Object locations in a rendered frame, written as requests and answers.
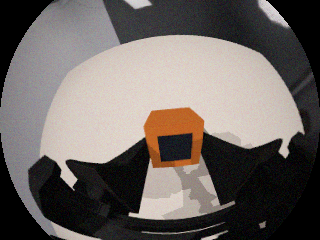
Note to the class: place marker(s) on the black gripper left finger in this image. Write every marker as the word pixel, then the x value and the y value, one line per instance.
pixel 123 176

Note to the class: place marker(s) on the orange block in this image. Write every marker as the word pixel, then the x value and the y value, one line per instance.
pixel 174 137

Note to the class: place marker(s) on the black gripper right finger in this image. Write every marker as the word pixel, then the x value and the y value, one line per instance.
pixel 230 166

